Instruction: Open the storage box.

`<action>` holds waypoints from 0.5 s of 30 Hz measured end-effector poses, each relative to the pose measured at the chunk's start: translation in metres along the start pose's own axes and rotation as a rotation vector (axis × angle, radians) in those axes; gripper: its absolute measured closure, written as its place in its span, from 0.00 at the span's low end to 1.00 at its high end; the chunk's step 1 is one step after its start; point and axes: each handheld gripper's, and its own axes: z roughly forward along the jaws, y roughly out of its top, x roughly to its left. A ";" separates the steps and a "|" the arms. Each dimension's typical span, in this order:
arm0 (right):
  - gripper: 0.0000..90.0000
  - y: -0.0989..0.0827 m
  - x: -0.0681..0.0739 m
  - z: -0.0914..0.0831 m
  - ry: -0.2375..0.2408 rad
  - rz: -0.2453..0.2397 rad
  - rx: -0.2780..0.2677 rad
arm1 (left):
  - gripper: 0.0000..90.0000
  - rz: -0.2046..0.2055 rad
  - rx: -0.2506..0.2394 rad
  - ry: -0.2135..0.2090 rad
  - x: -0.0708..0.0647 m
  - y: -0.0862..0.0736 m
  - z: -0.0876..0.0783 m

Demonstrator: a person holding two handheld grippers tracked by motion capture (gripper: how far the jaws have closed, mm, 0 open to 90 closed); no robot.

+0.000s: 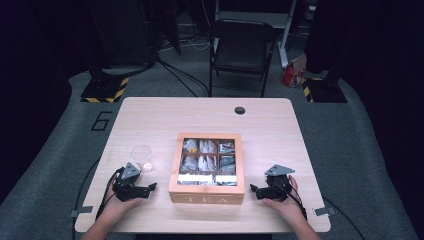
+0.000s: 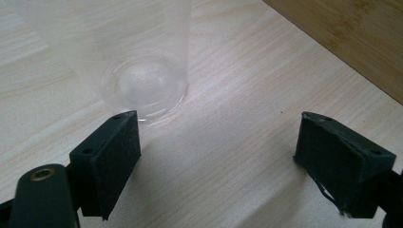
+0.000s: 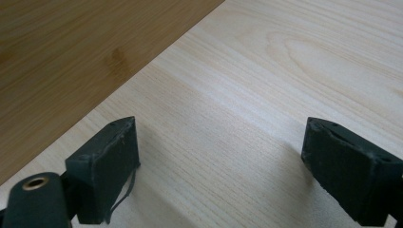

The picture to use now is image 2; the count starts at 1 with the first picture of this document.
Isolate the clear plastic cup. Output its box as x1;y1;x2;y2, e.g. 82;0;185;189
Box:
12;0;193;125

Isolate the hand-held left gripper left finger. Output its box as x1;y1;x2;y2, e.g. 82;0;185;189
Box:
69;110;142;221

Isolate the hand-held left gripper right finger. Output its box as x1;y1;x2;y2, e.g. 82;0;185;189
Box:
293;111;397;219

